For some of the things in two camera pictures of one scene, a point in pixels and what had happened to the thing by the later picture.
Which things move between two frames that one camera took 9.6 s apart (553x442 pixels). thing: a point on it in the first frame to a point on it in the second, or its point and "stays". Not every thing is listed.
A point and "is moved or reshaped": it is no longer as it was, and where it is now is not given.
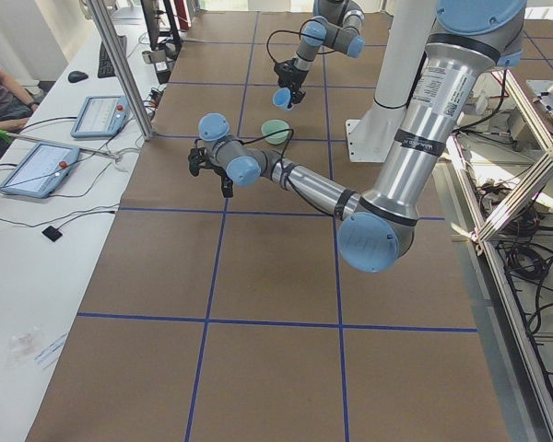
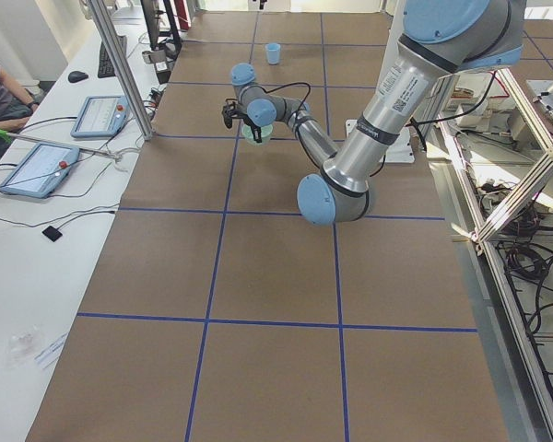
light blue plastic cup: (281, 97) is moved or reshaped
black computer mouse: (76, 76) stays
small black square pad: (52, 233) stays
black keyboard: (105, 68) stays
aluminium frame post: (116, 53) stays
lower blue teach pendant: (41, 170) stays
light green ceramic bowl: (275, 125) to (248, 134)
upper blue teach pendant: (100, 116) stays
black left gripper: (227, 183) to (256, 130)
